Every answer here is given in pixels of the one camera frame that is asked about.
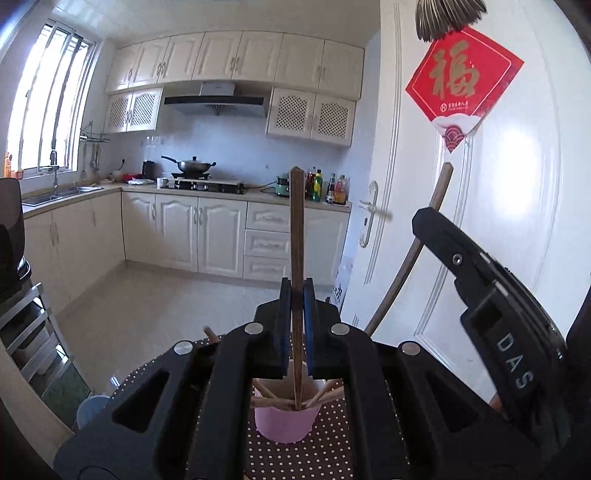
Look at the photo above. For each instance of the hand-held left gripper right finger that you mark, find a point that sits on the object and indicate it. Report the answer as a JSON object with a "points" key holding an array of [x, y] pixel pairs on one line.
{"points": [[309, 332]]}

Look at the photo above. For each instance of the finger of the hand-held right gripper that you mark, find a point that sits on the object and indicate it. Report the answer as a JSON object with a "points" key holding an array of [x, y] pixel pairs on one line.
{"points": [[443, 237]]}

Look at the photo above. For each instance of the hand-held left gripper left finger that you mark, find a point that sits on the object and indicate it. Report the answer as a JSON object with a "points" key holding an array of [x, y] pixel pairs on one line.
{"points": [[283, 332]]}

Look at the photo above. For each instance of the pile of wooden chopsticks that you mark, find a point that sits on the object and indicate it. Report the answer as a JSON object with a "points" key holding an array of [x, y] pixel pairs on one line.
{"points": [[272, 400]]}

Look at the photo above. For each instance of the pink cup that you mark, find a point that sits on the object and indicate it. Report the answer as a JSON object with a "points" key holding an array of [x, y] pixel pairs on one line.
{"points": [[286, 424]]}

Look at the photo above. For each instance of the white panel door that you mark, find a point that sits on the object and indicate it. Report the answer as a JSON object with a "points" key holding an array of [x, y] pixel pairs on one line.
{"points": [[508, 194]]}

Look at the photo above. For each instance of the orange bottle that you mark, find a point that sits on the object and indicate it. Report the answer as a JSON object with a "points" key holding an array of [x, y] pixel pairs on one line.
{"points": [[341, 191]]}

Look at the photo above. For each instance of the dark sauce bottle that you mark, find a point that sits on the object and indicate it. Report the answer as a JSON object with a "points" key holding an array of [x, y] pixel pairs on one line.
{"points": [[330, 190]]}

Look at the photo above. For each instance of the brown polka dot tablecloth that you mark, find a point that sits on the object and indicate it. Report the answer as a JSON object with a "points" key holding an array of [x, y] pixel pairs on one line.
{"points": [[295, 461]]}

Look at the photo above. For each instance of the green bottle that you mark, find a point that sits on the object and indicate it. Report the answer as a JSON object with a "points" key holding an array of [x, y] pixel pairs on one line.
{"points": [[317, 187]]}

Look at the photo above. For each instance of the cream lower kitchen cabinets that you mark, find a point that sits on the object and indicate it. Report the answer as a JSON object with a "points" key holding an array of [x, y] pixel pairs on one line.
{"points": [[184, 235]]}

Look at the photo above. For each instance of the cream kitchen cabinets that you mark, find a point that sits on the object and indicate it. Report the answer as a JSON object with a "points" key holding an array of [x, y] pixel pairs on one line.
{"points": [[184, 235], [231, 60]]}

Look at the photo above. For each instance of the red-capped bottle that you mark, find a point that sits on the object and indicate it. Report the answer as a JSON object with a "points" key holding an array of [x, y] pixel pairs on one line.
{"points": [[310, 182]]}

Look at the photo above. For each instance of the green small cooker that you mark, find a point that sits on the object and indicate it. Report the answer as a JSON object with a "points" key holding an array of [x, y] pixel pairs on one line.
{"points": [[283, 184]]}

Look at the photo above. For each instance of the red diamond door poster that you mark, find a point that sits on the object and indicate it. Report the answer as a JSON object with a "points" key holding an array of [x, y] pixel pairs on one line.
{"points": [[464, 78]]}

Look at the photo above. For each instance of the black gas stove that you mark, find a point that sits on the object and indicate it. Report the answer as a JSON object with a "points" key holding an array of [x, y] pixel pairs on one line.
{"points": [[207, 185]]}

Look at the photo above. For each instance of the cream lattice-door cabinet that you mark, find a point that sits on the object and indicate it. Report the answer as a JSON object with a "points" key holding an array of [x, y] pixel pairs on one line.
{"points": [[134, 110], [309, 115]]}

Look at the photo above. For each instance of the steel wok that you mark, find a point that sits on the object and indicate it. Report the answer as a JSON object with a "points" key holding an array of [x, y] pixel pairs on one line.
{"points": [[194, 165]]}

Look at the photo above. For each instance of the white mug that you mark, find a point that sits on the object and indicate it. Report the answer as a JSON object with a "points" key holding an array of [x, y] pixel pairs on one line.
{"points": [[162, 182]]}

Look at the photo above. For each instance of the blue plastic bin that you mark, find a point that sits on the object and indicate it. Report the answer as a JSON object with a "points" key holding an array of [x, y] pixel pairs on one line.
{"points": [[92, 410]]}

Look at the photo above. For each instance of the black kettle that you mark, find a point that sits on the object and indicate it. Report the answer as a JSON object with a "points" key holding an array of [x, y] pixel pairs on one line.
{"points": [[148, 170]]}

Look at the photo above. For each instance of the dark fan-shaped hanging ornament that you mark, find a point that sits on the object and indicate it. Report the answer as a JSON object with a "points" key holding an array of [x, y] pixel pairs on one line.
{"points": [[450, 18]]}

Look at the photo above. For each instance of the steel range hood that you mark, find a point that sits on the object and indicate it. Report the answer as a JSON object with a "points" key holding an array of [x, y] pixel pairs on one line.
{"points": [[217, 101]]}

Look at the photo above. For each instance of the metal shelf rack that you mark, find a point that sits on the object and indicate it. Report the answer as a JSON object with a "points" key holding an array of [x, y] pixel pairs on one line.
{"points": [[27, 341]]}

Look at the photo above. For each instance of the steel kitchen sink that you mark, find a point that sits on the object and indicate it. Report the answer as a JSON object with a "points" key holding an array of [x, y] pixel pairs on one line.
{"points": [[60, 194]]}

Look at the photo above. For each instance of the cream upper kitchen cabinets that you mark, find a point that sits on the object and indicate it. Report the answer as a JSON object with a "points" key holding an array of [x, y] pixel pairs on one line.
{"points": [[231, 60]]}

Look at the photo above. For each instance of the chrome kitchen faucet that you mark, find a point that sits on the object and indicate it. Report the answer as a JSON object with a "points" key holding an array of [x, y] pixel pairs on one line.
{"points": [[54, 170]]}

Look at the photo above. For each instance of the barred kitchen window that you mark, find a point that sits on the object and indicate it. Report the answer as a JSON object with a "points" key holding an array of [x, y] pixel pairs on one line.
{"points": [[51, 101]]}

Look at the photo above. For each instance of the wall utensil rack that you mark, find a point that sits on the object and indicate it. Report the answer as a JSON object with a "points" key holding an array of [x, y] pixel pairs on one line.
{"points": [[92, 136]]}

